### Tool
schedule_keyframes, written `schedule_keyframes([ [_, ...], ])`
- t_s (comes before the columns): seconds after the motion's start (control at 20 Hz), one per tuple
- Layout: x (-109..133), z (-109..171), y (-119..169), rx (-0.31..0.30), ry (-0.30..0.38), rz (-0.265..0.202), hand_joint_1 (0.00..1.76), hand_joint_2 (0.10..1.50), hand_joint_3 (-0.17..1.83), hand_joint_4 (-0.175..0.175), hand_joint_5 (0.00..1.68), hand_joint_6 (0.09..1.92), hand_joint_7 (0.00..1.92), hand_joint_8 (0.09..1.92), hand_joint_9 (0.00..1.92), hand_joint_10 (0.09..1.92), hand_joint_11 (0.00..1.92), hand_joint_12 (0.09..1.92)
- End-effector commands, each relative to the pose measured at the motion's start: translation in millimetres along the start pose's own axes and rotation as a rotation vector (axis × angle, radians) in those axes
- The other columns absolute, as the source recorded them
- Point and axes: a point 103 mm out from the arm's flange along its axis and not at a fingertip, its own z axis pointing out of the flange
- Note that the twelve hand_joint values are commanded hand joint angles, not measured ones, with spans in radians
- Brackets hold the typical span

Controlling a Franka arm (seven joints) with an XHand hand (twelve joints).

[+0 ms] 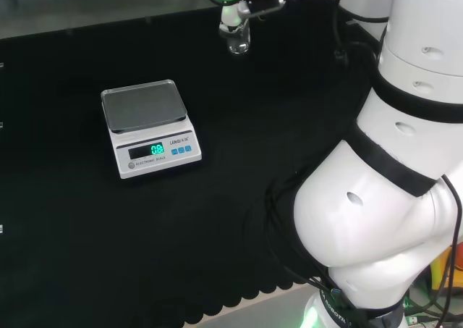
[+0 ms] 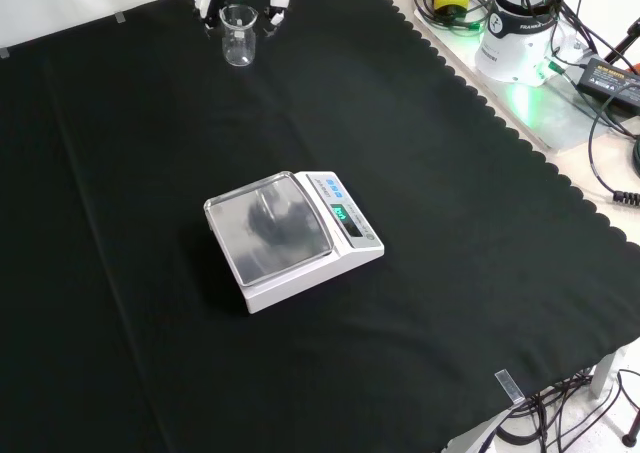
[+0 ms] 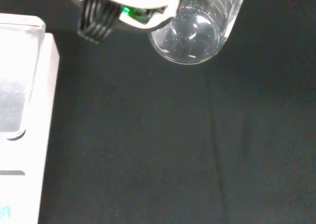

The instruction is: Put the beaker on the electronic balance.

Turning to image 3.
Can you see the white electronic balance steel pan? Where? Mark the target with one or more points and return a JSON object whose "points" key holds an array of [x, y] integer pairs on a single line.
{"points": [[17, 85]]}

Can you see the black table cloth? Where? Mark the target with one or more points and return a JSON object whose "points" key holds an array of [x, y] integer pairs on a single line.
{"points": [[158, 147]]}

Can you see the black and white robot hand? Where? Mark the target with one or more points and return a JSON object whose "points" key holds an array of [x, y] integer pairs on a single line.
{"points": [[138, 1]]}

